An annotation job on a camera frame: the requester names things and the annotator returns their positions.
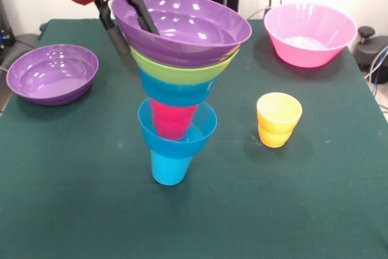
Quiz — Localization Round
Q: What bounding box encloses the purple plastic bowl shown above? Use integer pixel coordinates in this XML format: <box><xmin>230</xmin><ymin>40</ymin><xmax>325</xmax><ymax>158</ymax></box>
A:
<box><xmin>111</xmin><ymin>0</ymin><xmax>253</xmax><ymax>68</ymax></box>
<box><xmin>5</xmin><ymin>44</ymin><xmax>99</xmax><ymax>107</ymax></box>

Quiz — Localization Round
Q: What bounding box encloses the green plastic bowl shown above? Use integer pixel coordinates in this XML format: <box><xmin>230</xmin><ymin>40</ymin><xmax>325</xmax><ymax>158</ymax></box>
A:
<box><xmin>129</xmin><ymin>47</ymin><xmax>240</xmax><ymax>86</ymax></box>

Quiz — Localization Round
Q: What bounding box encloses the small blue plastic bowl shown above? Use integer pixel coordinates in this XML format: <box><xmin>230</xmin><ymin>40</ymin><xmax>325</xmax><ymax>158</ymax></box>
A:
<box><xmin>138</xmin><ymin>67</ymin><xmax>215</xmax><ymax>107</ymax></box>
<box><xmin>138</xmin><ymin>98</ymin><xmax>218</xmax><ymax>158</ymax></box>

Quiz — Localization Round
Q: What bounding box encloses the red plastic cup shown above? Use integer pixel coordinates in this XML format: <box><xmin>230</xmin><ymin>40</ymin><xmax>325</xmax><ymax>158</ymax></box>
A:
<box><xmin>150</xmin><ymin>97</ymin><xmax>199</xmax><ymax>141</ymax></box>

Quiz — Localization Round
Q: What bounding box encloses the blue plastic cup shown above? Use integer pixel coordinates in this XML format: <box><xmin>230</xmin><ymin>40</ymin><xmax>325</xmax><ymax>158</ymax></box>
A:
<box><xmin>150</xmin><ymin>149</ymin><xmax>193</xmax><ymax>186</ymax></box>

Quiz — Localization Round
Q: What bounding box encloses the pink plastic bowl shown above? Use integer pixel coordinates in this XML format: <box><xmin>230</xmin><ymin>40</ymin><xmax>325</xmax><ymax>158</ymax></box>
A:
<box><xmin>263</xmin><ymin>2</ymin><xmax>358</xmax><ymax>69</ymax></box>

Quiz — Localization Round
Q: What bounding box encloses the grey rounded base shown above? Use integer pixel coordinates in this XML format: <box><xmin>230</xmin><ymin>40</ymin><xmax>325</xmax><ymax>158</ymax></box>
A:
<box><xmin>12</xmin><ymin>33</ymin><xmax>42</xmax><ymax>56</ymax></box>

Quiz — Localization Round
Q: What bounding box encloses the black equipment box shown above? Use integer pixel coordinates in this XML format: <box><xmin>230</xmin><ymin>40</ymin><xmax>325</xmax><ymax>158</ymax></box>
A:
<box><xmin>0</xmin><ymin>0</ymin><xmax>16</xmax><ymax>62</ymax></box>

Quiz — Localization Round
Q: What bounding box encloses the yellow plastic cup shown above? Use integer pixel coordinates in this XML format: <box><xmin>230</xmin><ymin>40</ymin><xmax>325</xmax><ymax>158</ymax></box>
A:
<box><xmin>256</xmin><ymin>92</ymin><xmax>303</xmax><ymax>149</ymax></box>

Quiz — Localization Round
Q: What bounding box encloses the dark green tablecloth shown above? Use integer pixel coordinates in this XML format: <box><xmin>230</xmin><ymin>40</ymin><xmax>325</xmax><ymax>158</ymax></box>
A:
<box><xmin>0</xmin><ymin>18</ymin><xmax>388</xmax><ymax>259</ymax></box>

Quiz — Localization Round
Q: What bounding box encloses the black clamp with knob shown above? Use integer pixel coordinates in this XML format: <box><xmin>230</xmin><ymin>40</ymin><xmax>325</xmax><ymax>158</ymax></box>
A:
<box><xmin>353</xmin><ymin>25</ymin><xmax>388</xmax><ymax>70</ymax></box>

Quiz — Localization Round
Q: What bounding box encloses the bundle of light cables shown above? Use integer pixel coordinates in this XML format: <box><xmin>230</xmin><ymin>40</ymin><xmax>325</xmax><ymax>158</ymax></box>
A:
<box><xmin>363</xmin><ymin>45</ymin><xmax>388</xmax><ymax>113</ymax></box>

